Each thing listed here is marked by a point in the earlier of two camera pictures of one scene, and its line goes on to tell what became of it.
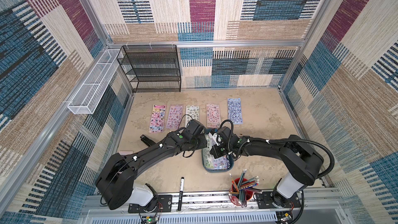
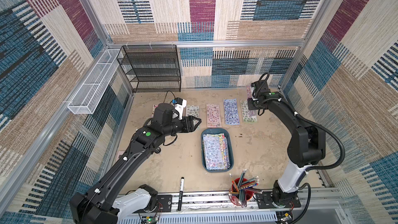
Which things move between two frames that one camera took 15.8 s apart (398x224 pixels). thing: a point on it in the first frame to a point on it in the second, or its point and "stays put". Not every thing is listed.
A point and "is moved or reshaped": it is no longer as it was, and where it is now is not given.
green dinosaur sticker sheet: [192, 111] stays put
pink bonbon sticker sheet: [213, 115] stays put
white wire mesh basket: [86, 98] stays put
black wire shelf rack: [151, 68] stays put
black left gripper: [204, 144] to [189, 126]
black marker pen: [181, 192] stays put
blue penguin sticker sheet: [235, 111] is moved or reshaped
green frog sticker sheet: [208, 152] to [248, 115]
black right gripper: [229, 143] to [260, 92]
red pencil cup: [241, 191] stays put
